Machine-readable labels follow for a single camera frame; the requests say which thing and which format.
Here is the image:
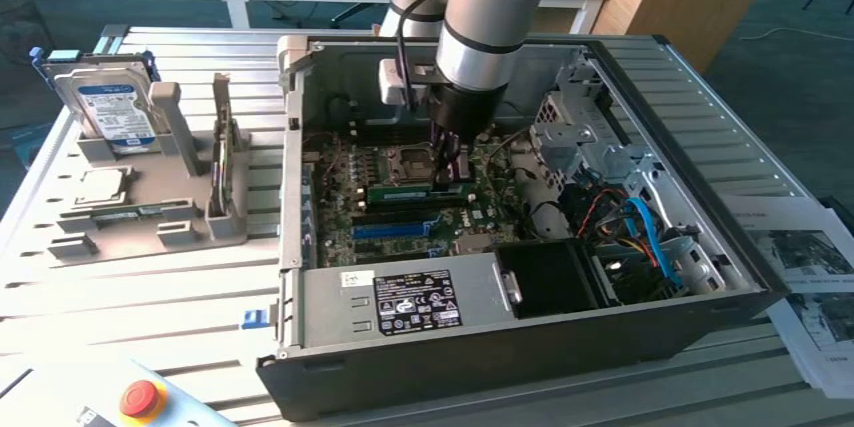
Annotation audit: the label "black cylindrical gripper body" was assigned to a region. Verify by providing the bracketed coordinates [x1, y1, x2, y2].
[425, 80, 512, 144]

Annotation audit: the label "green RAM stick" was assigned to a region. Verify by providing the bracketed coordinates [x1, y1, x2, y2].
[366, 185, 468, 204]
[89, 205, 169, 222]

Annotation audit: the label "CPU socket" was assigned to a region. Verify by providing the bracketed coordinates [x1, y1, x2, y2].
[376, 145, 442, 187]

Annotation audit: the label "black expansion slot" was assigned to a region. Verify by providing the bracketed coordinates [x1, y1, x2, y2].
[356, 199, 469, 217]

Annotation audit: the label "blue expansion slot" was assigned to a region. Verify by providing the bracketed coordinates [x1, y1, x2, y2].
[350, 219, 442, 243]

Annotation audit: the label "green motherboard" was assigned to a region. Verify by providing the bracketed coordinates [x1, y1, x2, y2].
[300, 132, 534, 268]

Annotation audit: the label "silver disk bay cage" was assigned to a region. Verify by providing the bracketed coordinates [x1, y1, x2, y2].
[529, 91, 728, 293]

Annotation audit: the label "black fan shroud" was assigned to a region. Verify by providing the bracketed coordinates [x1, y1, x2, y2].
[493, 239, 612, 319]

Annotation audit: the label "grey power supply unit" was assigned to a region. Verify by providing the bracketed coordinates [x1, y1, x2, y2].
[293, 252, 520, 349]

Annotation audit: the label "black open PC case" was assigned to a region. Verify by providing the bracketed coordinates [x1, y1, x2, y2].
[256, 34, 792, 423]

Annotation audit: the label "grey parts rack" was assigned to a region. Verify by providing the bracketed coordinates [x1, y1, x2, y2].
[45, 71, 253, 263]

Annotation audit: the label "hard disk with blue label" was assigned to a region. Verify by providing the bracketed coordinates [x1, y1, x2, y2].
[39, 59, 158, 156]

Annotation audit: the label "silver CPU chip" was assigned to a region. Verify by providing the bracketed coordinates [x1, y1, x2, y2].
[70, 168, 133, 206]

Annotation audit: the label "printed paper sheets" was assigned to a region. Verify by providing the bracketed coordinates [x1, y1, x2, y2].
[721, 192, 854, 399]

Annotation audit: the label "red emergency stop button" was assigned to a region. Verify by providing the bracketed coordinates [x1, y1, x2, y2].
[118, 380, 169, 418]

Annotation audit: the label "grey control box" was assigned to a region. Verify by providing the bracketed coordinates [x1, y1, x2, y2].
[0, 352, 229, 427]

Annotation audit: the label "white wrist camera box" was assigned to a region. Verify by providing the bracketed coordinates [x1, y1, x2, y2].
[377, 58, 429, 106]

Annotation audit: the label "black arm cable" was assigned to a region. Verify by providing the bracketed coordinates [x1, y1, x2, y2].
[394, 0, 456, 79]

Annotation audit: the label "red and black wire bundle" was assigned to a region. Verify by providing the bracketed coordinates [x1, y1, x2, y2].
[573, 188, 659, 261]

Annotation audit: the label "blue flat data wire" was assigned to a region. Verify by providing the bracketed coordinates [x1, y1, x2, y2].
[623, 196, 688, 287]

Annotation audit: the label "blue plastic bracket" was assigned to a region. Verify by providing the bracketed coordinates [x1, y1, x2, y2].
[27, 46, 82, 66]

